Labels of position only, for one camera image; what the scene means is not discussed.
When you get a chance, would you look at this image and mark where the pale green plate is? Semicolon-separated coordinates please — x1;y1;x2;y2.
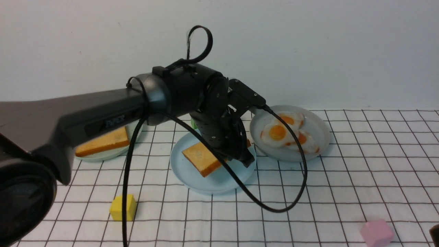
75;120;139;162

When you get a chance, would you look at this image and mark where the white grid tablecloth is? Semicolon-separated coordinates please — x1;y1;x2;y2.
12;110;439;247

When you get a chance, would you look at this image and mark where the pink foam cube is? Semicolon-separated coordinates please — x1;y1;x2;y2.
360;219;395;247

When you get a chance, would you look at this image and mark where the light blue plate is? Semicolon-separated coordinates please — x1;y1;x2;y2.
169;133;240;194

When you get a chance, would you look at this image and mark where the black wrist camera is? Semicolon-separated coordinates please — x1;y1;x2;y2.
227;79;267;117

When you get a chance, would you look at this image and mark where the green foam cube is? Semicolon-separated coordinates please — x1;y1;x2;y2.
191;117;198;130

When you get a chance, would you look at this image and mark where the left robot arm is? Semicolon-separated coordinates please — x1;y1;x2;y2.
1;64;254;247

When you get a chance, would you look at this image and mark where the toast slice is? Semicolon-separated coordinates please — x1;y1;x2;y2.
75;127;130;157
182;139;252;178

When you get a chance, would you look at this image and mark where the yellow foam cube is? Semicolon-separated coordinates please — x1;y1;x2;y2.
109;194;137;221

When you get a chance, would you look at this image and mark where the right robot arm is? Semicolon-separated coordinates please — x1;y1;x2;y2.
429;224;439;247

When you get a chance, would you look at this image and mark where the grey plate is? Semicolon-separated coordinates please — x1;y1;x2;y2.
250;105;331;162

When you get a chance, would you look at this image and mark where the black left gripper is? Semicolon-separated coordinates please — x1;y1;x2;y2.
191;103;254;168

